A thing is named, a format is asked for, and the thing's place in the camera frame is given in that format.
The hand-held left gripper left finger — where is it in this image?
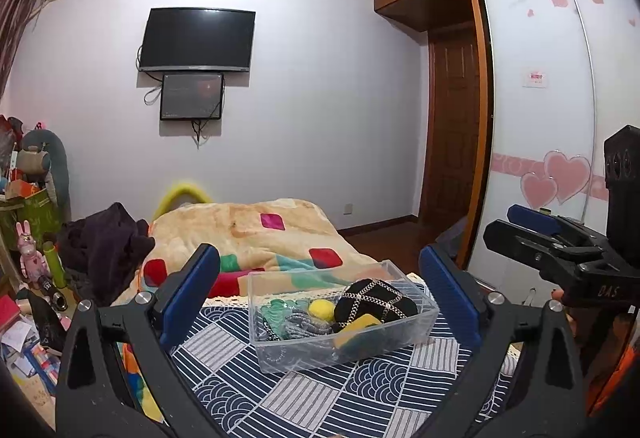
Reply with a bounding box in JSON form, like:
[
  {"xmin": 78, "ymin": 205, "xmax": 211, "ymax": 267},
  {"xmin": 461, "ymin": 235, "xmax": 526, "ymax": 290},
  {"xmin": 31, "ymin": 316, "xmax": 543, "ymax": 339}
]
[{"xmin": 55, "ymin": 243, "xmax": 223, "ymax": 438}]

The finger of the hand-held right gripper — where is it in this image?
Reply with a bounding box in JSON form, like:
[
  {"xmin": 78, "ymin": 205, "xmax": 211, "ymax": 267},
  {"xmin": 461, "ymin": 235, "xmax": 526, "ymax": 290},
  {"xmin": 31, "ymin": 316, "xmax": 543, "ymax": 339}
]
[
  {"xmin": 483, "ymin": 219, "xmax": 609, "ymax": 287},
  {"xmin": 506, "ymin": 205, "xmax": 607, "ymax": 252}
]

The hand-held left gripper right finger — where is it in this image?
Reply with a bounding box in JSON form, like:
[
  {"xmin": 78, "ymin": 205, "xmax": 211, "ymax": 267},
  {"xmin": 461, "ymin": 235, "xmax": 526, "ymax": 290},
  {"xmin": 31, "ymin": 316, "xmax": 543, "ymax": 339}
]
[{"xmin": 419, "ymin": 244, "xmax": 588, "ymax": 438}]

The black pouch with chain pattern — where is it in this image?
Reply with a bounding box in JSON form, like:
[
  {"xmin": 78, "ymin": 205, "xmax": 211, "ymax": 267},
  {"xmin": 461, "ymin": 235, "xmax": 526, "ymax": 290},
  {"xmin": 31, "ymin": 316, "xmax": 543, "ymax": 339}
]
[{"xmin": 334, "ymin": 279, "xmax": 420, "ymax": 330}]

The green knit cloth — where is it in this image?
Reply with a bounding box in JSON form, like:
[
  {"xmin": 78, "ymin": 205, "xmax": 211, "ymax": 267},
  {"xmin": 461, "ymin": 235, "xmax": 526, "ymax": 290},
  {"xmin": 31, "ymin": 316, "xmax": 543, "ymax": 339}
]
[{"xmin": 260, "ymin": 298, "xmax": 306, "ymax": 334}]

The green and yellow sponge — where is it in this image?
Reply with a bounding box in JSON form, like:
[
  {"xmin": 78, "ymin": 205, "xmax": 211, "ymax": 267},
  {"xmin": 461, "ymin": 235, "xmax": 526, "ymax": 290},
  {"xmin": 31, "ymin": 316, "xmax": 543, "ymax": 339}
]
[{"xmin": 334, "ymin": 313, "xmax": 383, "ymax": 350}]

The clear plastic box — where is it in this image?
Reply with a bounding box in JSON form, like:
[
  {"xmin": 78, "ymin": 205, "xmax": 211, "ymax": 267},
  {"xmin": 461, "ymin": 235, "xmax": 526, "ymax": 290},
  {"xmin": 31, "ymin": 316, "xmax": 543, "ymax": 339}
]
[{"xmin": 247, "ymin": 259, "xmax": 441, "ymax": 373}]

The silver grey knit cloth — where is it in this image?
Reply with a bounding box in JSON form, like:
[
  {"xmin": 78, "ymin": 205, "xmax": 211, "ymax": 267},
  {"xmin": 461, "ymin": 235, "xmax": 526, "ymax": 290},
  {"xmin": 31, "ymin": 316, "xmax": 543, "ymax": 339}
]
[{"xmin": 272, "ymin": 311, "xmax": 341, "ymax": 339}]

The yellow felt ball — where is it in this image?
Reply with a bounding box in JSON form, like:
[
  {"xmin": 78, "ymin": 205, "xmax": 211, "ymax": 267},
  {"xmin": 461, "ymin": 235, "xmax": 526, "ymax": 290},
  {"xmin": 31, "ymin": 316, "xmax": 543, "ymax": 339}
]
[{"xmin": 307, "ymin": 301, "xmax": 336, "ymax": 323}]

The person's right forearm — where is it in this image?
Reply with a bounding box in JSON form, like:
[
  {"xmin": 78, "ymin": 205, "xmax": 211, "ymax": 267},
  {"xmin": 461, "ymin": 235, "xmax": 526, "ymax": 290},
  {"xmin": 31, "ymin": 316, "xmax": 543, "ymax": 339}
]
[{"xmin": 586, "ymin": 340, "xmax": 640, "ymax": 419}]

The person's right hand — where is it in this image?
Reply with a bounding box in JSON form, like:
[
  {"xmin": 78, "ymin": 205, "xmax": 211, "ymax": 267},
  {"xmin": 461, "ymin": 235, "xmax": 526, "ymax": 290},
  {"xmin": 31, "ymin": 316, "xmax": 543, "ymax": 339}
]
[{"xmin": 550, "ymin": 287, "xmax": 627, "ymax": 369}]

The grey cloth bundle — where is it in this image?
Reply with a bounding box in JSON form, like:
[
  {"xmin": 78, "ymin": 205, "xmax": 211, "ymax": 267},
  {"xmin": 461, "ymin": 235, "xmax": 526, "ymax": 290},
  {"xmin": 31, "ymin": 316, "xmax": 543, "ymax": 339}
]
[{"xmin": 437, "ymin": 218, "xmax": 471, "ymax": 269}]

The beige blanket with coloured squares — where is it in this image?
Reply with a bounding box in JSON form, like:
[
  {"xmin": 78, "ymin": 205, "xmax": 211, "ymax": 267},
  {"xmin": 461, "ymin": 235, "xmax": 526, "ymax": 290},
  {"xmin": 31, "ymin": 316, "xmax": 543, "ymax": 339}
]
[{"xmin": 107, "ymin": 198, "xmax": 391, "ymax": 424}]

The white sliding wardrobe door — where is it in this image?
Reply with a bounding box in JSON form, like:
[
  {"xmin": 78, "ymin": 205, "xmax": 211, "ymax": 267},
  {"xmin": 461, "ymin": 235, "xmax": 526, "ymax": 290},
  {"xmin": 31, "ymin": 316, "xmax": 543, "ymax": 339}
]
[
  {"xmin": 472, "ymin": 0, "xmax": 596, "ymax": 289},
  {"xmin": 562, "ymin": 0, "xmax": 640, "ymax": 199}
]

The dark clothes pile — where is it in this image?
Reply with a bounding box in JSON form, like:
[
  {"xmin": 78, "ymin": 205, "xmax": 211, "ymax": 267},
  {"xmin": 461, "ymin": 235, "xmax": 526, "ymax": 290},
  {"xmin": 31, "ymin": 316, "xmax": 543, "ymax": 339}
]
[{"xmin": 57, "ymin": 202, "xmax": 156, "ymax": 306}]

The yellow pillow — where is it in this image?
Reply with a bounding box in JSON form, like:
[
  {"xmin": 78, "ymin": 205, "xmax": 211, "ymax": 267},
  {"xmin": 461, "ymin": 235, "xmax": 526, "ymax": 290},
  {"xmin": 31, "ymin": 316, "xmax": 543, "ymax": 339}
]
[{"xmin": 152, "ymin": 178, "xmax": 213, "ymax": 221}]

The brown wooden door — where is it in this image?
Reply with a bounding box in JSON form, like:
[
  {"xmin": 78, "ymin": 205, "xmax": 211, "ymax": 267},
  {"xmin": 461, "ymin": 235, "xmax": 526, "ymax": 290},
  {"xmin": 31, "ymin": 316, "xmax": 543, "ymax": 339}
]
[{"xmin": 417, "ymin": 31, "xmax": 481, "ymax": 234}]

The black cylinder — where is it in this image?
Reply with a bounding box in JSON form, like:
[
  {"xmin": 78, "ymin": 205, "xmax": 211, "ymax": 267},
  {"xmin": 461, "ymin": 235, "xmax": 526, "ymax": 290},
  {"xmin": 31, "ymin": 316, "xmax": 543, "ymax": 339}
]
[{"xmin": 37, "ymin": 275, "xmax": 68, "ymax": 314}]

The red and white label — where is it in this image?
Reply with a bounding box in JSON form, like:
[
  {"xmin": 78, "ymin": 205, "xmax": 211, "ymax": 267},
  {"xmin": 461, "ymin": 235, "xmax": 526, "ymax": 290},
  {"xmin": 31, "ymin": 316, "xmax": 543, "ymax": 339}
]
[{"xmin": 522, "ymin": 67, "xmax": 549, "ymax": 88}]

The green bottle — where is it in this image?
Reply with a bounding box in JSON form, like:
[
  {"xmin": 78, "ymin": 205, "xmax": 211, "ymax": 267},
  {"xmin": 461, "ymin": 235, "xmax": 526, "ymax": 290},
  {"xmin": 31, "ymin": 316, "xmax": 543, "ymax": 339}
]
[{"xmin": 42, "ymin": 241, "xmax": 66, "ymax": 289}]

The black angular object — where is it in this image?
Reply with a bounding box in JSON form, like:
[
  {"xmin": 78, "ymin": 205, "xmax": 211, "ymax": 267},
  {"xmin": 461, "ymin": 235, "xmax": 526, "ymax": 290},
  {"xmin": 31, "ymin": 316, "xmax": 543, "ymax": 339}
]
[{"xmin": 27, "ymin": 291, "xmax": 68, "ymax": 359}]

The navy patterned cloth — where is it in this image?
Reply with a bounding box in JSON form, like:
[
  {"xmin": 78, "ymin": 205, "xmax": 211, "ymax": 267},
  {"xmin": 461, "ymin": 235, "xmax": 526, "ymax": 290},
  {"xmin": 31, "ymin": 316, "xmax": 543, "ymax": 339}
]
[{"xmin": 165, "ymin": 273, "xmax": 521, "ymax": 438}]

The pink rabbit figure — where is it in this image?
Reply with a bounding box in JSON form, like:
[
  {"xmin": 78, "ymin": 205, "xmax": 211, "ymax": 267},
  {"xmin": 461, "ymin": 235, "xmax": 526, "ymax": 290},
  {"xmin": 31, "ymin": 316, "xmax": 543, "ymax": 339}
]
[{"xmin": 15, "ymin": 221, "xmax": 48, "ymax": 289}]

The green storage box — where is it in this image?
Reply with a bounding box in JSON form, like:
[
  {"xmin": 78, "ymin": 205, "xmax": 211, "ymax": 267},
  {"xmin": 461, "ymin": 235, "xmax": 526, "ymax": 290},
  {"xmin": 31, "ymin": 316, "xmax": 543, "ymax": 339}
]
[{"xmin": 0, "ymin": 191, "xmax": 63, "ymax": 259}]

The pile of papers and books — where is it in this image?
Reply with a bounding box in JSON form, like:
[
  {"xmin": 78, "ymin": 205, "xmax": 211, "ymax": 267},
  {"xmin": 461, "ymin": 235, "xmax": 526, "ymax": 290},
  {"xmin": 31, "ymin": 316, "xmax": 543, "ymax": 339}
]
[{"xmin": 0, "ymin": 318, "xmax": 63, "ymax": 409}]

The red book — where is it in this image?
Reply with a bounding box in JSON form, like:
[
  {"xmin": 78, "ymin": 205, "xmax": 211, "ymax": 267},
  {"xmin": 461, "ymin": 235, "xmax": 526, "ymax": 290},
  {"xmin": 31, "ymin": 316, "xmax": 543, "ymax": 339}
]
[{"xmin": 0, "ymin": 295, "xmax": 21, "ymax": 334}]

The grey plush toy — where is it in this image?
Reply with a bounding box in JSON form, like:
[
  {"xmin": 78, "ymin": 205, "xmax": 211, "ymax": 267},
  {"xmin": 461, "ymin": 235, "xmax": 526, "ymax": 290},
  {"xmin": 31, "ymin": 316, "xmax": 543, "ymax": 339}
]
[{"xmin": 20, "ymin": 125, "xmax": 71, "ymax": 209}]

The brown curtain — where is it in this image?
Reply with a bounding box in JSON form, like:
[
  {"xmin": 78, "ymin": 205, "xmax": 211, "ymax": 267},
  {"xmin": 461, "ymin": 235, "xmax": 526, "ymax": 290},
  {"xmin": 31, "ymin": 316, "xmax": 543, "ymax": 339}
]
[{"xmin": 0, "ymin": 0, "xmax": 58, "ymax": 89}]

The small black wall monitor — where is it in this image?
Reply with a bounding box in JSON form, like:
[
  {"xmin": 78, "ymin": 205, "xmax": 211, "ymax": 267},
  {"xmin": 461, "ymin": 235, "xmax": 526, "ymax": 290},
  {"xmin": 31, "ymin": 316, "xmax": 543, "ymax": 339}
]
[{"xmin": 160, "ymin": 72, "xmax": 224, "ymax": 121}]

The black wall television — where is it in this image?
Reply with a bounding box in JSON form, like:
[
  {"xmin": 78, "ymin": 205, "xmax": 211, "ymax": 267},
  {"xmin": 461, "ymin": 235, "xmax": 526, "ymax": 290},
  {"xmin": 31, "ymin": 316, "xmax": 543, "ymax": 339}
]
[{"xmin": 138, "ymin": 7, "xmax": 257, "ymax": 73}]

